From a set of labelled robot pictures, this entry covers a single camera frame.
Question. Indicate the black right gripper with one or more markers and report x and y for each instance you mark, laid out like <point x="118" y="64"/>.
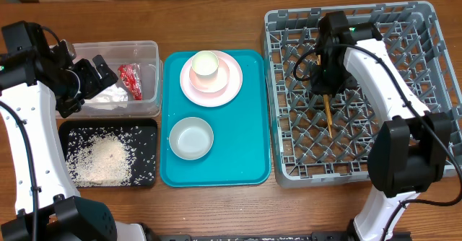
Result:
<point x="320" y="86"/>

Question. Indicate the white rice heap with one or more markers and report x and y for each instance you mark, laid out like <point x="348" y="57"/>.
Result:
<point x="104" y="159"/>

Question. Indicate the pale green cup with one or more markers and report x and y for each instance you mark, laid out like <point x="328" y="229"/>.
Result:
<point x="205" y="64"/>

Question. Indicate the white napkin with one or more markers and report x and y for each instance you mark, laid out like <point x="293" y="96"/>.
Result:
<point x="109" y="99"/>

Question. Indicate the grey plastic dish rack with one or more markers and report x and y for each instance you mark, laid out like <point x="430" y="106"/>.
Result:
<point x="304" y="153"/>

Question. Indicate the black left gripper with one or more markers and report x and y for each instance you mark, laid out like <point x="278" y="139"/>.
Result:
<point x="94" y="84"/>

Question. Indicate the red snack wrapper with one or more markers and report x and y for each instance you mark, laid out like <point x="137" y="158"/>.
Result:
<point x="130" y="75"/>

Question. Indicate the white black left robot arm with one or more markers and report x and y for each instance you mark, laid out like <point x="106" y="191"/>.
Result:
<point x="40" y="82"/>

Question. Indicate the clear plastic waste bin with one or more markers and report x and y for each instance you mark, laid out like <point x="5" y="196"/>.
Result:
<point x="145" y="53"/>

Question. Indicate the pink round plate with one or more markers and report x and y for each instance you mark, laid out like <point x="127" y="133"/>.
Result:
<point x="218" y="98"/>

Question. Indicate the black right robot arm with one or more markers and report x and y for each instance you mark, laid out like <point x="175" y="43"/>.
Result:
<point x="410" y="151"/>

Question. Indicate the teal plastic serving tray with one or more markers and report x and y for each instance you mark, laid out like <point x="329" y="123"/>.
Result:
<point x="241" y="152"/>

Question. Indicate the black flat tray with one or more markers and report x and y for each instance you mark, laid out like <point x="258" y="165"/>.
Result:
<point x="144" y="176"/>

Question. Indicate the grey bowl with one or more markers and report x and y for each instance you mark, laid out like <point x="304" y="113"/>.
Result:
<point x="191" y="138"/>

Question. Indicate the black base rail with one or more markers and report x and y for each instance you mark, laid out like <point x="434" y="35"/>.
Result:
<point x="316" y="236"/>

